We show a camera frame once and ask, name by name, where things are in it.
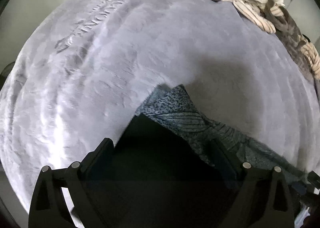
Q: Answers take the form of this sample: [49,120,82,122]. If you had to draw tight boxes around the black pants with patterned lining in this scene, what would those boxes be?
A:
[85,84,318,228]

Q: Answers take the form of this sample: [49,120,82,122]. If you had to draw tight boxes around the light grey plush blanket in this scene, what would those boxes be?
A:
[1,0,319,210]

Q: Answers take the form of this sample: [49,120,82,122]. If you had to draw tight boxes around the beige grey striped blanket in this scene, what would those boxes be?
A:
[212,0,319,80]

